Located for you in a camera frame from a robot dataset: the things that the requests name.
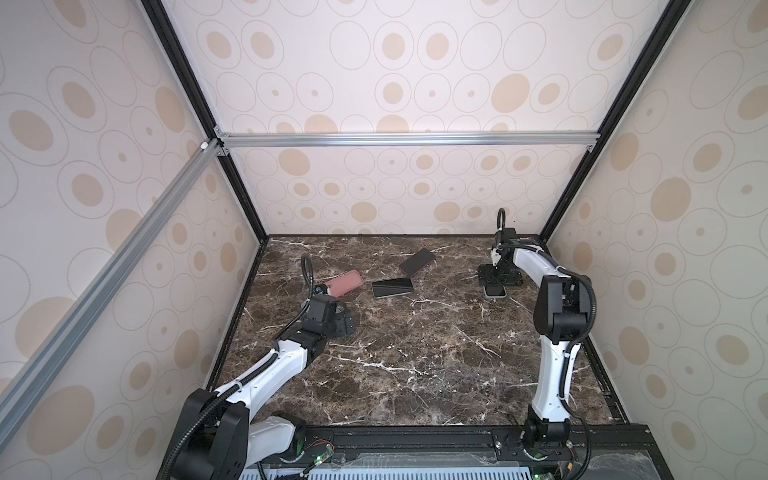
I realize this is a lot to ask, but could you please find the right black corner post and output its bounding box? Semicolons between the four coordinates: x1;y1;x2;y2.
539;0;694;243

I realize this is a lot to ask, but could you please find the black corner frame post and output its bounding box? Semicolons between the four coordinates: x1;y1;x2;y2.
140;0;269;243

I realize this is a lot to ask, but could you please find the silver phone dark screen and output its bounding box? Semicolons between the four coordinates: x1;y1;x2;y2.
371;277;414;299

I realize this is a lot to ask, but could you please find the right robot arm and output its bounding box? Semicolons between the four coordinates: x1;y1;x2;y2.
477;226;597;448

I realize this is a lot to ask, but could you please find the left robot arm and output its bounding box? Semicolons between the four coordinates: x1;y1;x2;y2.
157;294;357;479

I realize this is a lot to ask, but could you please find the pink phone case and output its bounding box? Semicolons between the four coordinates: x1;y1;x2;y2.
325;270;364;298

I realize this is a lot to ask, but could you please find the diagonal aluminium rail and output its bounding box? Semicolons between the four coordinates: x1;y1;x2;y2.
1;138;223;449

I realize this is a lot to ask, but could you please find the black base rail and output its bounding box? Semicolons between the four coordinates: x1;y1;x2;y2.
242;424;672;479

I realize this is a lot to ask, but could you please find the horizontal aluminium rail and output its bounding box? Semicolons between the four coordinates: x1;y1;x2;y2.
220;131;600;149

